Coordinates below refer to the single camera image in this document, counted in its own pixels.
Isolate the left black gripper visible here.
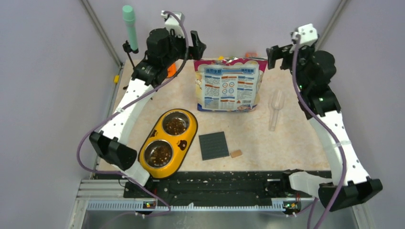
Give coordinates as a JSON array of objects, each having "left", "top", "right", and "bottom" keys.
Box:
[{"left": 162, "top": 29, "right": 205, "bottom": 67}]

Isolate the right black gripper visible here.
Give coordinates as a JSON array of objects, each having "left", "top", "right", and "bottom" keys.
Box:
[{"left": 267, "top": 41, "right": 314, "bottom": 91}]

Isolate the clear plastic scoop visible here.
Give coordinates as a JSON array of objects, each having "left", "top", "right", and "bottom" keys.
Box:
[{"left": 269, "top": 89, "right": 285, "bottom": 132}]

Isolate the pink pet food bag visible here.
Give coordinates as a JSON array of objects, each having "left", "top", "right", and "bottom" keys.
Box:
[{"left": 193, "top": 58, "right": 267, "bottom": 112}]

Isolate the yellow double pet bowl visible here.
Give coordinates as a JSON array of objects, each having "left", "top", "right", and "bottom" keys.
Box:
[{"left": 138, "top": 109, "right": 198, "bottom": 179}]

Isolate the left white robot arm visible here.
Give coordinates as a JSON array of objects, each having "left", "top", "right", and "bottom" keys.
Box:
[{"left": 88, "top": 10, "right": 206, "bottom": 197}]

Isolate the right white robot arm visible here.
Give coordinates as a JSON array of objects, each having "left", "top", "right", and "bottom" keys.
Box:
[{"left": 266, "top": 23, "right": 383, "bottom": 212}]

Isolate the orange semicircle container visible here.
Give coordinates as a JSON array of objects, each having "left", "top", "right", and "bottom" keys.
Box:
[{"left": 245, "top": 52, "right": 257, "bottom": 58}]

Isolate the orange tape dispenser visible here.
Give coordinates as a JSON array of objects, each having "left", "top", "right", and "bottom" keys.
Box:
[{"left": 167, "top": 63, "right": 177, "bottom": 78}]

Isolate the green microphone on tripod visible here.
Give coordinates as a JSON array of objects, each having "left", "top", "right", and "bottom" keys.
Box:
[{"left": 122, "top": 5, "right": 139, "bottom": 69}]

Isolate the dark grey square baseplate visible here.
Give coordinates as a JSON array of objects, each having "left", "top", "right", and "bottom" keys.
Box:
[{"left": 199, "top": 131, "right": 229, "bottom": 161}]

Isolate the small wooden block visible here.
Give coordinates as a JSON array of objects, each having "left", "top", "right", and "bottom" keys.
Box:
[{"left": 230, "top": 150, "right": 243, "bottom": 158}]

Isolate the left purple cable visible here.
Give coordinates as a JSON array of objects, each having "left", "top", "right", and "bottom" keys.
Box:
[{"left": 76, "top": 10, "right": 190, "bottom": 219}]

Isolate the purple cable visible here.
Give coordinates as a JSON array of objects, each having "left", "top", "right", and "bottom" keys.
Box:
[
  {"left": 291, "top": 34, "right": 348, "bottom": 229},
  {"left": 76, "top": 10, "right": 190, "bottom": 219}
]

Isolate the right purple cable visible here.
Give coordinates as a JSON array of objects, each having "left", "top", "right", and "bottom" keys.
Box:
[{"left": 291, "top": 34, "right": 348, "bottom": 229}]

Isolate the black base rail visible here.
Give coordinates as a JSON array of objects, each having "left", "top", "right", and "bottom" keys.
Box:
[{"left": 95, "top": 170, "right": 333, "bottom": 208}]

